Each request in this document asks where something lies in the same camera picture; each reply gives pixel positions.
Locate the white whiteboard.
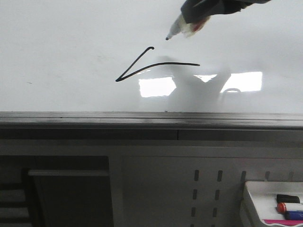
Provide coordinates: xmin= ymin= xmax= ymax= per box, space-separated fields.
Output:
xmin=0 ymin=0 xmax=303 ymax=114

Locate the white storage tray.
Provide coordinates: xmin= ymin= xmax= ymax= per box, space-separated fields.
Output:
xmin=240 ymin=181 xmax=303 ymax=227

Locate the pink item in tray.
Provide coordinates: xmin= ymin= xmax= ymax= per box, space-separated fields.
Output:
xmin=263 ymin=219 xmax=303 ymax=227

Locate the red capped marker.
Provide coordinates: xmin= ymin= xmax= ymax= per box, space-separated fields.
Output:
xmin=276 ymin=202 xmax=303 ymax=214

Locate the grey whiteboard ledge rail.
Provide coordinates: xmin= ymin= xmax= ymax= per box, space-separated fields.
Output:
xmin=0 ymin=112 xmax=303 ymax=142

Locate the white black whiteboard marker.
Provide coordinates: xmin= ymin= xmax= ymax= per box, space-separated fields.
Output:
xmin=165 ymin=14 xmax=211 ymax=41

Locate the dark cabinet with shelf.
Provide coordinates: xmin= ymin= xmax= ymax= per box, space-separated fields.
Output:
xmin=0 ymin=156 xmax=114 ymax=227

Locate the white pegboard panel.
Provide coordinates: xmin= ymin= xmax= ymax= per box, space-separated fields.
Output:
xmin=122 ymin=156 xmax=303 ymax=227

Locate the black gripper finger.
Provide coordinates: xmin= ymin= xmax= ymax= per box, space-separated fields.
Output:
xmin=181 ymin=0 xmax=269 ymax=24

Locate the blue capped marker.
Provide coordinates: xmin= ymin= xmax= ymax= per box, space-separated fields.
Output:
xmin=285 ymin=211 xmax=303 ymax=221

